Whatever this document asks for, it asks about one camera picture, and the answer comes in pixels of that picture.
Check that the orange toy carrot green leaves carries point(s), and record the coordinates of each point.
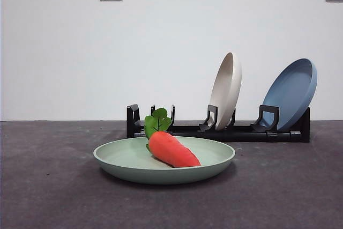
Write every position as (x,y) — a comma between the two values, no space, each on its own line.
(171,151)

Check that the light green plate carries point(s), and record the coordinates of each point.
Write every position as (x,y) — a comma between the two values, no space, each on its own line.
(128,167)

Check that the beige plate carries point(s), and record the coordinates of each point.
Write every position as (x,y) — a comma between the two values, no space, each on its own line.
(227,92)

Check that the black plate rack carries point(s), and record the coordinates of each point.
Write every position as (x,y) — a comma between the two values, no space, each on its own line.
(241,135)

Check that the blue plate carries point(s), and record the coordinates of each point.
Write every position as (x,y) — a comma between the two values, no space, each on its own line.
(289,92)

